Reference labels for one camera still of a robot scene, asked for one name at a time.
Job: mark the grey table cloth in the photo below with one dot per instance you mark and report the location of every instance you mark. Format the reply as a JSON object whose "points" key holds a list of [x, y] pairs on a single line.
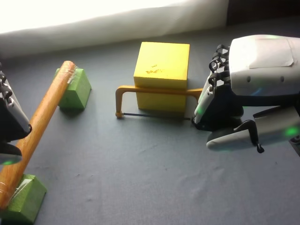
{"points": [[140, 175]]}

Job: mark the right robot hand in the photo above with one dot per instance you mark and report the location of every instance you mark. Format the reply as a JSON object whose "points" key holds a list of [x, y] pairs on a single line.
{"points": [[257, 70]]}

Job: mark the wooden dowel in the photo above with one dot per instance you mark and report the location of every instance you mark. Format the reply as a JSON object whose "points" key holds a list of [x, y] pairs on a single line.
{"points": [[47, 103]]}

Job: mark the green foam block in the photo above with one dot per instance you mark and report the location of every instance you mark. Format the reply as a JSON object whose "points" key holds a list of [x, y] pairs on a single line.
{"points": [[77, 93], [25, 201]]}

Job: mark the yellow cube block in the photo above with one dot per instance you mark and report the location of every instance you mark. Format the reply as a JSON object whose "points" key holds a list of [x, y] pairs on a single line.
{"points": [[161, 63]]}

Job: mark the white backdrop sheet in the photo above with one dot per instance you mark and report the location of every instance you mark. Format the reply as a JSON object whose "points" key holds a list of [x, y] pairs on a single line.
{"points": [[93, 30]]}

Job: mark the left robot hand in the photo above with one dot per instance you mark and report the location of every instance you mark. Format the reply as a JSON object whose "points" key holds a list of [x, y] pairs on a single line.
{"points": [[9, 122]]}

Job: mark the yellow toy hacksaw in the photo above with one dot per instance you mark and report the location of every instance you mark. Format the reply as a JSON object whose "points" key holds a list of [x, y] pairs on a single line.
{"points": [[119, 93]]}

